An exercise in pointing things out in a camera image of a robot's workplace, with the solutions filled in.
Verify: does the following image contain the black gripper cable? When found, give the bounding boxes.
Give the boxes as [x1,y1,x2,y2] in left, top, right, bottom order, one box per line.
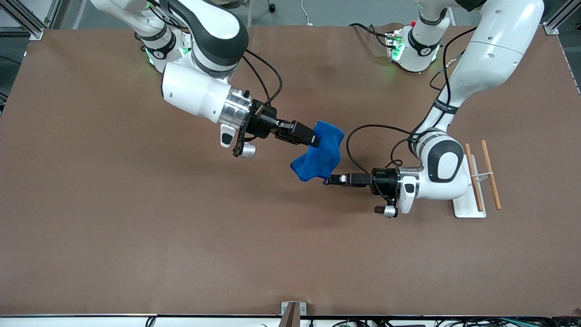
[345,124,421,176]
[241,49,283,110]

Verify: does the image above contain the aluminium frame post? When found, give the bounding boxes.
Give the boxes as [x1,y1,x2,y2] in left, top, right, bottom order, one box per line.
[542,0,581,35]
[0,0,62,41]

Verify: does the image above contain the white floor cable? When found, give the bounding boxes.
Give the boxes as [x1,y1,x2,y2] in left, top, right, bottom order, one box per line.
[300,0,315,26]

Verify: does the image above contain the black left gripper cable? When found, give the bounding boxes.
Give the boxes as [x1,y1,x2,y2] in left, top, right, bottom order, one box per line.
[345,124,421,176]

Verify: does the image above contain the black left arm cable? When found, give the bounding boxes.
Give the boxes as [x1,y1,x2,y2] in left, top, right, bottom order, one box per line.
[429,26,478,137]

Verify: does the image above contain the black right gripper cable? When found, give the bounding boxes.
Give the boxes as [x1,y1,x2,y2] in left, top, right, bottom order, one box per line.
[241,49,283,110]

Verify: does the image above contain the blue microfibre towel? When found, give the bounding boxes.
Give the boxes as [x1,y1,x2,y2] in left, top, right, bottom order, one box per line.
[290,120,345,183]

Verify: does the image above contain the black arm base cable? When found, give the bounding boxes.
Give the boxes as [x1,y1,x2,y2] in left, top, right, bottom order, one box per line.
[349,23,392,49]

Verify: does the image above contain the metal table edge bracket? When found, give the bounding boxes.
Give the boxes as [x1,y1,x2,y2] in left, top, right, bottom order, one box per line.
[281,301,307,327]

